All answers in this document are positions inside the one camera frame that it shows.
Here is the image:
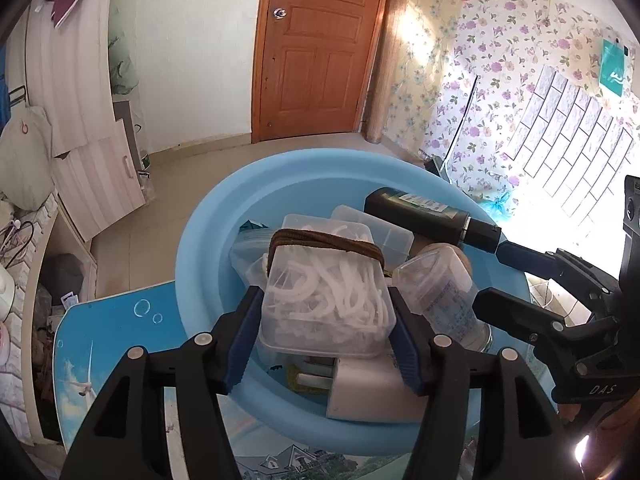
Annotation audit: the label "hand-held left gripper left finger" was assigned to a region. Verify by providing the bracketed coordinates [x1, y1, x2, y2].
[60, 285, 264, 480]

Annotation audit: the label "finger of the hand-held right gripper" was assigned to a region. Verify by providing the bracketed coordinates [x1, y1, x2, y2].
[495, 240, 622, 295]
[472, 287, 592, 351]

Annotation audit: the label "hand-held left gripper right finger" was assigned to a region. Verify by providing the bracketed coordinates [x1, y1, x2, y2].
[387, 287, 578, 480]

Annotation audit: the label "white rectangular box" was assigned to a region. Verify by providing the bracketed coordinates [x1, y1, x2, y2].
[326, 352, 426, 422]

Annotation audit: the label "clear labelled plastic bottle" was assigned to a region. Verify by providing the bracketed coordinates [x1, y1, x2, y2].
[391, 252, 495, 353]

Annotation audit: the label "clear floss pick box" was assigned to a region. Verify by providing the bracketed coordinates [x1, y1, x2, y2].
[257, 214, 396, 358]

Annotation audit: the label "clear blue zip bag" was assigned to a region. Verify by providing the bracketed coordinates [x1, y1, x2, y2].
[229, 220, 281, 291]

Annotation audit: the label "blue plastic basin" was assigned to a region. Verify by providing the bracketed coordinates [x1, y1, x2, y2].
[175, 149, 531, 458]

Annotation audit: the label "dark green bottle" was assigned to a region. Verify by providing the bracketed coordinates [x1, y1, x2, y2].
[363, 187, 502, 255]

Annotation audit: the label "brown hair band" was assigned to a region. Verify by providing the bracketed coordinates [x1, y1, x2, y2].
[267, 227, 386, 273]

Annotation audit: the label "scenic printed desktop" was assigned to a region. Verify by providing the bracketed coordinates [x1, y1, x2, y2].
[52, 255, 551, 480]

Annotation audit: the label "person's right hand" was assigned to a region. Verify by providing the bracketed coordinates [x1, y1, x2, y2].
[556, 399, 640, 463]

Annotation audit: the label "blue plastic bag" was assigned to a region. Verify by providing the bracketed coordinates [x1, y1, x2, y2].
[480, 190, 518, 221]

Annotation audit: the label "grey plastic bag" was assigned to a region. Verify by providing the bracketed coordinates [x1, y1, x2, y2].
[42, 254, 86, 306]

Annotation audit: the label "teal paper bag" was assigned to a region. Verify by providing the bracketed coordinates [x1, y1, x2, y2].
[597, 39, 632, 98]

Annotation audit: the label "beige canvas bag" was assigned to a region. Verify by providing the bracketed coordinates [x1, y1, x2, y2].
[0, 105, 55, 211]

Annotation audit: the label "wooden door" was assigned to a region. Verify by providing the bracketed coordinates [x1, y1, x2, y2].
[250, 0, 396, 143]

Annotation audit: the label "green puffer jacket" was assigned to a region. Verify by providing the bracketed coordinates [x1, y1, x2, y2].
[109, 35, 136, 96]

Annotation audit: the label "white wardrobe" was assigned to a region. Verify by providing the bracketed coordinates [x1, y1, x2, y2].
[22, 0, 151, 243]

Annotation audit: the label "blue strap bag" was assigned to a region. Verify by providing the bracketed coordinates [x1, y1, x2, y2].
[0, 45, 11, 126]

